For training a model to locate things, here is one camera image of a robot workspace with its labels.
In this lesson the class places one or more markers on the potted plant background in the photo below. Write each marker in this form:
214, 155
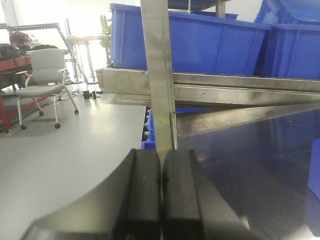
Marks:
106, 39

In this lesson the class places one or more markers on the steel shelf frame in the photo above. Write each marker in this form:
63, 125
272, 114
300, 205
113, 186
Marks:
211, 111

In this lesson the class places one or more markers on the blue bin under table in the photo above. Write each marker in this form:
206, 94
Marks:
150, 142

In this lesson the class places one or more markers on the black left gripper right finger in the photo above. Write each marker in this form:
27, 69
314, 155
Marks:
193, 208

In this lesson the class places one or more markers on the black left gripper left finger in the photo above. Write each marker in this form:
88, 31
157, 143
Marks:
124, 206

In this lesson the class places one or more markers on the grey office chair left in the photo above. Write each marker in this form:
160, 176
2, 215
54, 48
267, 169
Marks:
48, 77

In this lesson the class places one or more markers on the blue bin right lower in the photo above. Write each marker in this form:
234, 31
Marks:
291, 48

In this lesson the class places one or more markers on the perforated metal rack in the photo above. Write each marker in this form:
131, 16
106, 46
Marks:
49, 37

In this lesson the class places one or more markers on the blue bin left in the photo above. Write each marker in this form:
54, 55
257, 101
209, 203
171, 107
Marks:
200, 44

